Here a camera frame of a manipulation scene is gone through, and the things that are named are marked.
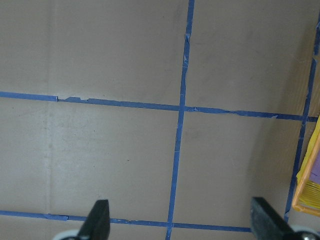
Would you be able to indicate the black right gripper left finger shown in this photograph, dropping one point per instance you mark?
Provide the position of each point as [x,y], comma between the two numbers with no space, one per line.
[97,225]

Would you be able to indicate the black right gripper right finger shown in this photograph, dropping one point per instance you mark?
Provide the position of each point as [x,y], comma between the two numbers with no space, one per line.
[267,224]

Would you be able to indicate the yellow plastic woven basket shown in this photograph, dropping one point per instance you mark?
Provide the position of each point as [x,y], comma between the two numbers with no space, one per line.
[306,198]

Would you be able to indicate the purple toy cube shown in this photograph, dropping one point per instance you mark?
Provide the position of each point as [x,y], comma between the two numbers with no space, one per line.
[315,171]

